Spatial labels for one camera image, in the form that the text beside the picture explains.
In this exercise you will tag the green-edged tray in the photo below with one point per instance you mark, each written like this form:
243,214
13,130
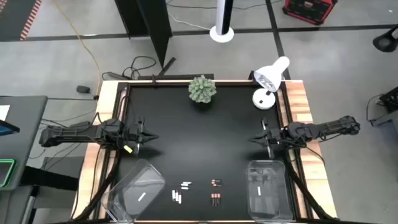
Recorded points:
12,172

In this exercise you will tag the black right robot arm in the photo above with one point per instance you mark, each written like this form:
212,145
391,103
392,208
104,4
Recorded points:
326,127

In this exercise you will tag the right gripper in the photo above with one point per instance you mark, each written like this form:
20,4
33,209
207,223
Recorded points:
273,137

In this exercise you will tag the black flat floor bar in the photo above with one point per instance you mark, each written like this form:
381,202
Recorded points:
180,76

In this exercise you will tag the black partition panel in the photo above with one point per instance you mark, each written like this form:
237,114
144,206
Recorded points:
149,25

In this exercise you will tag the white desk lamp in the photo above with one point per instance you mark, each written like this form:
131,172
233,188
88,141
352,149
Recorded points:
269,79

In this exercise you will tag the black orange-edged floor mat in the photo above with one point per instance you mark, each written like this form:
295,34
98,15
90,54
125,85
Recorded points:
15,15

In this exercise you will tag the clear plastic bin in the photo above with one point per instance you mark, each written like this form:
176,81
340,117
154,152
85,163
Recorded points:
136,189
269,193

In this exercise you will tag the black equipment box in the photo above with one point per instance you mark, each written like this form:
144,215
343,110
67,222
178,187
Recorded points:
390,101

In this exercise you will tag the blue-screen tablet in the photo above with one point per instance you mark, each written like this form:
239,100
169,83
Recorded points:
7,128

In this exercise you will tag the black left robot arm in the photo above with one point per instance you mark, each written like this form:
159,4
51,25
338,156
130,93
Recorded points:
71,133

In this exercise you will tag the red and black toolbox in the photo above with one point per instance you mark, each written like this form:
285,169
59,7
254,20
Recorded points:
308,9

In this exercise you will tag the black round stand base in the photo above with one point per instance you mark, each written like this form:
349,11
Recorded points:
385,40

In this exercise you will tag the white and black pole stand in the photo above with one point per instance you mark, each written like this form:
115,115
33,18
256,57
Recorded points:
221,32

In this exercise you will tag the green potted succulent plant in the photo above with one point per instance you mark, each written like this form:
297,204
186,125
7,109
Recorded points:
202,89

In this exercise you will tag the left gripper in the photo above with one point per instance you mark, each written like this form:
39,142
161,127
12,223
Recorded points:
135,135

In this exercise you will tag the white paper sheet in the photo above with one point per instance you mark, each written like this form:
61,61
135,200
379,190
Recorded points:
3,112

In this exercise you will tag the grey desk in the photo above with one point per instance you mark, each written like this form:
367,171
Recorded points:
25,140

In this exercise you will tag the black power adapter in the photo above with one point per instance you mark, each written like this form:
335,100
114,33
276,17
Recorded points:
83,89

